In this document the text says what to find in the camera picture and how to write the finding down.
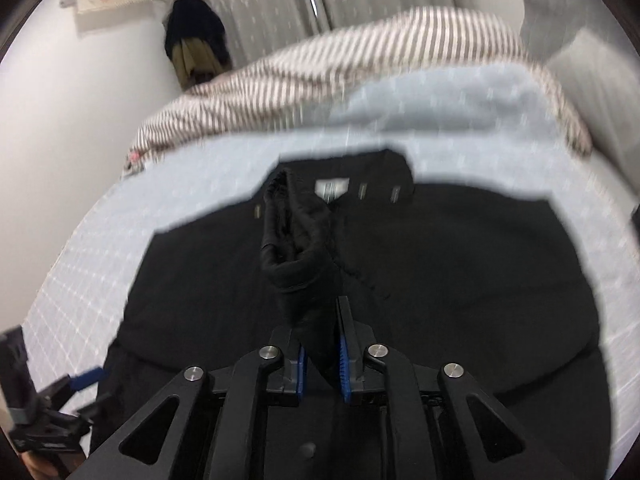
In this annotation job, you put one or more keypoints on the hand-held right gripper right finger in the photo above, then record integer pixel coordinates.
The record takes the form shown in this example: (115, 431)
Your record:
(345, 365)

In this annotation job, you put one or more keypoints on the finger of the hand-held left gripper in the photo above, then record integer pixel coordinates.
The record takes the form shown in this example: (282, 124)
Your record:
(95, 407)
(87, 379)

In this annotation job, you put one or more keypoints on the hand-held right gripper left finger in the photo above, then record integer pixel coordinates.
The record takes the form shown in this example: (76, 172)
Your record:
(299, 370)

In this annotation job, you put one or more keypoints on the black coat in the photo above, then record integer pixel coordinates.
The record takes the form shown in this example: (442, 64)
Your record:
(450, 285)

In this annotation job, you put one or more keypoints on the hanging dark clothes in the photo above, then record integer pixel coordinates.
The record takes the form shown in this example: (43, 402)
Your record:
(195, 25)

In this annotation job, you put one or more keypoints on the bed with grey checked cover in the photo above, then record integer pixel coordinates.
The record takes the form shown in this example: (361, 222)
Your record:
(450, 105)

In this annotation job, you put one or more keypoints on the striped duvet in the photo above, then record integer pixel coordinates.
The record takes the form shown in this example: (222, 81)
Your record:
(300, 75)

